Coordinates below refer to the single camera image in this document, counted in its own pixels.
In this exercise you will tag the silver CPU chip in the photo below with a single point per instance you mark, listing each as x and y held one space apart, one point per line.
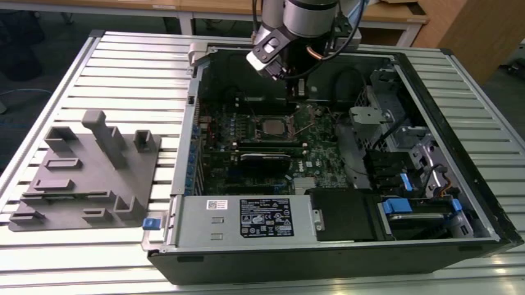
274 126

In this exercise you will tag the black RAM slot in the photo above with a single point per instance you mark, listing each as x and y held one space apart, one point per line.
291 143
270 150

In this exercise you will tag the grey case latch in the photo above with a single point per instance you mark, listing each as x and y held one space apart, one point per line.
196 52

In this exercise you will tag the silver drive cage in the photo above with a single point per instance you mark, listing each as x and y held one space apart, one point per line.
393 101

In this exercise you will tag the wooden desk white legs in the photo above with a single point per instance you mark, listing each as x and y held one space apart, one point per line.
81 2
389 15

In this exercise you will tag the black graphics card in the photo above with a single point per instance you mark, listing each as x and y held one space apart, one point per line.
264 166

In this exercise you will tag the green motherboard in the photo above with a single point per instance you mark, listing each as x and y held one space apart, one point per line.
323 172

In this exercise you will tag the silver chipset heatsink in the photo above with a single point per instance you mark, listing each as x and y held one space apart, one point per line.
304 182

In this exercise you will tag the black drive bay cage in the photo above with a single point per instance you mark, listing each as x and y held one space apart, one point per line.
387 169

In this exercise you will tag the wooden cabinet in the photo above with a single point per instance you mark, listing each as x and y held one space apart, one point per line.
471 30

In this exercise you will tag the blue plastic clip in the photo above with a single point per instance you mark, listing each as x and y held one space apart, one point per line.
405 181
454 205

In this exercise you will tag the blue disk carrier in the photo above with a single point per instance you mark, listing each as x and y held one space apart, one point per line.
395 206

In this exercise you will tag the silver power supply unit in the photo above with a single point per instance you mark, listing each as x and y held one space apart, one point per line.
192 227

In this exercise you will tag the grey parts rack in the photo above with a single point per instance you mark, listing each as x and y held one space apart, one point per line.
93 178

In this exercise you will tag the blue case latch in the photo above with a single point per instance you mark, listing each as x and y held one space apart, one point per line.
151 223

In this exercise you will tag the black office chair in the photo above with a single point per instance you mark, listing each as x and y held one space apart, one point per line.
20 46

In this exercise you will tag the black PC case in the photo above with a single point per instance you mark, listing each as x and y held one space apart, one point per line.
287 270

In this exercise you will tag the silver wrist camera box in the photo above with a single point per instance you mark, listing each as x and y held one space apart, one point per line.
264 56

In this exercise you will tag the silver drive bracket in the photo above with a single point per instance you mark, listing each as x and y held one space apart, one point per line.
364 118

